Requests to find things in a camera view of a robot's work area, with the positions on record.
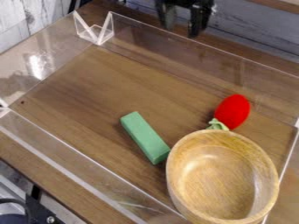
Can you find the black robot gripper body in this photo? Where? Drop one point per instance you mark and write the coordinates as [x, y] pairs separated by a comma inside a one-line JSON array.
[[187, 2]]

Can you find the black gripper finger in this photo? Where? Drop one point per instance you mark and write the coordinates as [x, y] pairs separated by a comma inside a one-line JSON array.
[[167, 14], [200, 14]]

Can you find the green rectangular block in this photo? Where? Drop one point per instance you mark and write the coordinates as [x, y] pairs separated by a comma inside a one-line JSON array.
[[147, 139]]

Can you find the black metal table clamp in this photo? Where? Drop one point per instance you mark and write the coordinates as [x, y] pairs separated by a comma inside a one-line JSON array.
[[40, 214]]

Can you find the red plush strawberry toy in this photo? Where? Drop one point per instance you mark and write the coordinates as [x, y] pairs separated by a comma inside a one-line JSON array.
[[231, 113]]

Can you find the clear acrylic corner bracket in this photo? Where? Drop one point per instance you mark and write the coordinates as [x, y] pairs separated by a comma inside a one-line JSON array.
[[96, 34]]

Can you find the clear acrylic tray walls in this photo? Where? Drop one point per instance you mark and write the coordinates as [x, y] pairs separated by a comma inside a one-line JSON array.
[[65, 90]]

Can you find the wooden bowl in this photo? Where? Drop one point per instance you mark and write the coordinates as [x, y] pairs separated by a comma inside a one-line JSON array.
[[221, 178]]

